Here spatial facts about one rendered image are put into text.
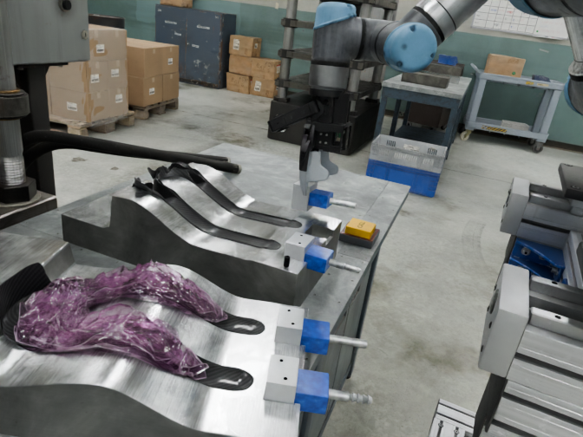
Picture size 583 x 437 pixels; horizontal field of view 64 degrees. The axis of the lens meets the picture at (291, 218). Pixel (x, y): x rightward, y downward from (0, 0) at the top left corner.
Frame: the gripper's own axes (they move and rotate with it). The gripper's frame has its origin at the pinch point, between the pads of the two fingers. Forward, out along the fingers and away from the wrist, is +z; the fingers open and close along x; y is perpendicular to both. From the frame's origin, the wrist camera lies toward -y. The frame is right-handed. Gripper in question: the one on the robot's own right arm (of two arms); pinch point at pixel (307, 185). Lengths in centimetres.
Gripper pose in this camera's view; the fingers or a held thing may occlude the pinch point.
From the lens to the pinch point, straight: 99.1
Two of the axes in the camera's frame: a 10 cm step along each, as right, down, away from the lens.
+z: -0.9, 9.5, 3.1
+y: 9.3, 1.9, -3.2
